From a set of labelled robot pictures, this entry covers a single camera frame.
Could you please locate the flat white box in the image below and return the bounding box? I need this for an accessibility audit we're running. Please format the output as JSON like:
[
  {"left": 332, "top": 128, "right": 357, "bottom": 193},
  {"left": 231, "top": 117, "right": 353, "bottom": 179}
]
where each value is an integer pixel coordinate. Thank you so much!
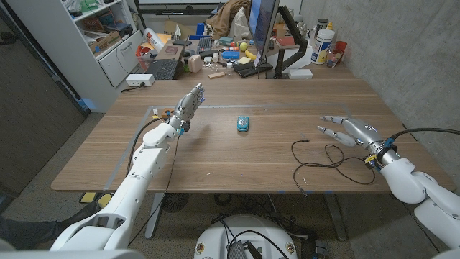
[{"left": 287, "top": 68, "right": 314, "bottom": 81}]

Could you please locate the white canister blue label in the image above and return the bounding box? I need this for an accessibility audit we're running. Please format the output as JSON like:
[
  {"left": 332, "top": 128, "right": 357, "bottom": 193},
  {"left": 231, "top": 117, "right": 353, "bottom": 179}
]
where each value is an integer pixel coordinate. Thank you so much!
[{"left": 310, "top": 29, "right": 336, "bottom": 65}]

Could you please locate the beige rounded speaker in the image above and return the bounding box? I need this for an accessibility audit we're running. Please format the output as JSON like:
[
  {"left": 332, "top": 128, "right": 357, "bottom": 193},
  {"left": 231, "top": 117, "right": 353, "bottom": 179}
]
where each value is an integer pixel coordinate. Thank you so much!
[{"left": 188, "top": 54, "right": 204, "bottom": 74}]

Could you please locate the computer monitor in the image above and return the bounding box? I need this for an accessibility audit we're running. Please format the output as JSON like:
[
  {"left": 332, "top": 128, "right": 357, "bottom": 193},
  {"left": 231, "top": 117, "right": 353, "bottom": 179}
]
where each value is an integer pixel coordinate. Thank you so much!
[{"left": 247, "top": 0, "right": 280, "bottom": 68}]

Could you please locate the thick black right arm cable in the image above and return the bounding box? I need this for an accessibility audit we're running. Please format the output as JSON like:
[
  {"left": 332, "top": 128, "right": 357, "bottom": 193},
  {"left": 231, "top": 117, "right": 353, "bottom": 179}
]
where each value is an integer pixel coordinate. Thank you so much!
[{"left": 390, "top": 127, "right": 460, "bottom": 142}]

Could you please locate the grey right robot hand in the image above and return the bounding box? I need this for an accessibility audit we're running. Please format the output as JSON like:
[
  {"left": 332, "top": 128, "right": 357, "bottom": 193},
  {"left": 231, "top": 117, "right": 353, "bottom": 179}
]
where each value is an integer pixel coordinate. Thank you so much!
[{"left": 317, "top": 114, "right": 400, "bottom": 168}]

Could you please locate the white power strip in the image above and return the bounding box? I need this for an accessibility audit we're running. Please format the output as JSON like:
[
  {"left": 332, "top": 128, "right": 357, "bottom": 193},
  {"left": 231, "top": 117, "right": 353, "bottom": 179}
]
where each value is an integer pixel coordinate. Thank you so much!
[{"left": 125, "top": 73, "right": 156, "bottom": 88}]

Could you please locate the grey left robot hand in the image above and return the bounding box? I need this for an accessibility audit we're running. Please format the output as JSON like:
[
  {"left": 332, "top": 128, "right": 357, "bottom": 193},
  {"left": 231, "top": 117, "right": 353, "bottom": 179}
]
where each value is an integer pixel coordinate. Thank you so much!
[{"left": 167, "top": 83, "right": 206, "bottom": 135}]

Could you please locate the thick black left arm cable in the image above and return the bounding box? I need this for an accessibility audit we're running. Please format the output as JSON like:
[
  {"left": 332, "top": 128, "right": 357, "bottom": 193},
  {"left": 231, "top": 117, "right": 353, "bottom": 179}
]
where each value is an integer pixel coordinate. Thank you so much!
[{"left": 125, "top": 117, "right": 170, "bottom": 177}]

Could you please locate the white shelf cabinet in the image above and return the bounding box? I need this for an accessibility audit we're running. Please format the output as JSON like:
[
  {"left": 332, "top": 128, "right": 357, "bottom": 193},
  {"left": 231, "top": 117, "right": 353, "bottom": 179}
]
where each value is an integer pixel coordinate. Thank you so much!
[{"left": 6, "top": 0, "right": 145, "bottom": 113}]

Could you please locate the small grey keyboard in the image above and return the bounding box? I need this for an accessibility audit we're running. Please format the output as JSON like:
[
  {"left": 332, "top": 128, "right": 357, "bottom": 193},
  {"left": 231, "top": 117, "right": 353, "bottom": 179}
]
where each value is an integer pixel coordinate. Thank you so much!
[{"left": 196, "top": 36, "right": 213, "bottom": 55}]

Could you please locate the black keyboard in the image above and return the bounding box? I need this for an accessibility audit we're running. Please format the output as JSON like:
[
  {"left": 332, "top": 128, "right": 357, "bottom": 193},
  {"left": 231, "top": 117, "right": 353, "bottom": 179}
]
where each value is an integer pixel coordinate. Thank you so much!
[{"left": 144, "top": 58, "right": 180, "bottom": 81}]

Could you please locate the blue phone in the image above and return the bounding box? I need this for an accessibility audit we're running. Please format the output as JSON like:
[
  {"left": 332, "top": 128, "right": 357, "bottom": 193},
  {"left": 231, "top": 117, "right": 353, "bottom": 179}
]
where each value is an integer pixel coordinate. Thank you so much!
[{"left": 236, "top": 115, "right": 250, "bottom": 133}]

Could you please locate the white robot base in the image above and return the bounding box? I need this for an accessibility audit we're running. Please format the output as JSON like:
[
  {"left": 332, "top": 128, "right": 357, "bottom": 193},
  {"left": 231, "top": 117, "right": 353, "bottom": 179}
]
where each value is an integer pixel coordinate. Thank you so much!
[{"left": 193, "top": 214, "right": 298, "bottom": 259}]

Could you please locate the white bag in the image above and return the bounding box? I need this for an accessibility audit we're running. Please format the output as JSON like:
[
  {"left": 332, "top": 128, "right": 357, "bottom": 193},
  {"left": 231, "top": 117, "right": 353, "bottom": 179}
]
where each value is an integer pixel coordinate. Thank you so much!
[{"left": 229, "top": 6, "right": 253, "bottom": 41}]

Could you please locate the black round floor fan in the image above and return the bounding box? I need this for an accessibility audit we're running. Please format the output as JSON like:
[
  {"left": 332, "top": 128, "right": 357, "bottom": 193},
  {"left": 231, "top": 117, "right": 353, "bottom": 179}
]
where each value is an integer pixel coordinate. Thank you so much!
[{"left": 162, "top": 193, "right": 190, "bottom": 213}]

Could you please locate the red book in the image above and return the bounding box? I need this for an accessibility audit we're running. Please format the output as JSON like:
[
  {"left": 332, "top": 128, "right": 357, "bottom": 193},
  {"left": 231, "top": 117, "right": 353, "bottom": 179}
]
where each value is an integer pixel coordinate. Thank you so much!
[{"left": 275, "top": 35, "right": 296, "bottom": 48}]

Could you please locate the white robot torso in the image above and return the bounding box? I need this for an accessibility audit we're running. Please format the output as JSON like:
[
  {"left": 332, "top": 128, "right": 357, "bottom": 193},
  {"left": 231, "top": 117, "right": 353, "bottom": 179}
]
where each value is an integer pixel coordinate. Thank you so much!
[{"left": 0, "top": 248, "right": 145, "bottom": 259}]

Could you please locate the grey table leg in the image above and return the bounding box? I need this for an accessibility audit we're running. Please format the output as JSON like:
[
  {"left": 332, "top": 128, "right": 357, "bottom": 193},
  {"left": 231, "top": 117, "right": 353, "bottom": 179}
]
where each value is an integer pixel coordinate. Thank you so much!
[
  {"left": 323, "top": 193, "right": 348, "bottom": 242},
  {"left": 144, "top": 192, "right": 165, "bottom": 240}
]

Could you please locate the cardboard box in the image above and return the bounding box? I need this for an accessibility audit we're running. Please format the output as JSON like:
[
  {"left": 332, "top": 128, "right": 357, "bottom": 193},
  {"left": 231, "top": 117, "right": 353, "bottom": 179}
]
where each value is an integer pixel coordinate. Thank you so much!
[{"left": 88, "top": 31, "right": 121, "bottom": 55}]

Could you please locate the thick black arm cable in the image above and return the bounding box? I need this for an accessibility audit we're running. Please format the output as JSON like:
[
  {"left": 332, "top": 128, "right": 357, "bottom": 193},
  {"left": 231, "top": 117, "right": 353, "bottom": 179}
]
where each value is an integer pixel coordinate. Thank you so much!
[
  {"left": 390, "top": 127, "right": 460, "bottom": 142},
  {"left": 125, "top": 117, "right": 170, "bottom": 177}
]

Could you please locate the black flat notebook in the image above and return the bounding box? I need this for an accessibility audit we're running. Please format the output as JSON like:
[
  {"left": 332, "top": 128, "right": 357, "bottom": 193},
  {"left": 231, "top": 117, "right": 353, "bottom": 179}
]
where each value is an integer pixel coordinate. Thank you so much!
[{"left": 232, "top": 60, "right": 275, "bottom": 79}]

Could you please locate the brown jacket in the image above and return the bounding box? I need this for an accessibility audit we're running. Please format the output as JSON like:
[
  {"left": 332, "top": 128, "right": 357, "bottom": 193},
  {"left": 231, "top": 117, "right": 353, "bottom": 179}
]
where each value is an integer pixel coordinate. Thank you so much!
[{"left": 206, "top": 0, "right": 252, "bottom": 40}]

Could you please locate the black USB cable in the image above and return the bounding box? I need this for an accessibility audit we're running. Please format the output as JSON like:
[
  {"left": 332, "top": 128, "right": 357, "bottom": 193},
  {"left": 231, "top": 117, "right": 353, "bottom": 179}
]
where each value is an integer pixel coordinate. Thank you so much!
[{"left": 290, "top": 139, "right": 377, "bottom": 198}]

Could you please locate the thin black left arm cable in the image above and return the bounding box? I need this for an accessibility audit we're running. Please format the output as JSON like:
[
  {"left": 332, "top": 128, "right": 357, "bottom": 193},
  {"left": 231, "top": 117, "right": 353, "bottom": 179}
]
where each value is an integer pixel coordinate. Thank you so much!
[{"left": 127, "top": 135, "right": 180, "bottom": 247}]

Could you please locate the black power strip cord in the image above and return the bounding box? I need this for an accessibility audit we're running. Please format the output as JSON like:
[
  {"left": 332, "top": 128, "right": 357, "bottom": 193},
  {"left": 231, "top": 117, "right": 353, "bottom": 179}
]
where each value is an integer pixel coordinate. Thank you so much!
[{"left": 119, "top": 83, "right": 145, "bottom": 94}]

